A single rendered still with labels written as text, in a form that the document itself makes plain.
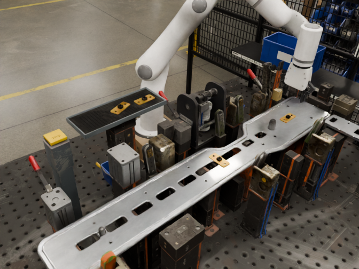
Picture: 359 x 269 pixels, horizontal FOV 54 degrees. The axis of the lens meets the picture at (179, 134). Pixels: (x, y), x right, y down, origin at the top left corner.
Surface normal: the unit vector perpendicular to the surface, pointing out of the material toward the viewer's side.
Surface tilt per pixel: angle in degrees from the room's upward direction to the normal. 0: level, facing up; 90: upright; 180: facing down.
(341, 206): 0
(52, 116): 0
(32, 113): 0
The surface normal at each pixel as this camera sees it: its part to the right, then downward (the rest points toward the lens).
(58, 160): 0.66, 0.47
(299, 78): -0.74, 0.39
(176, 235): 0.04, -0.80
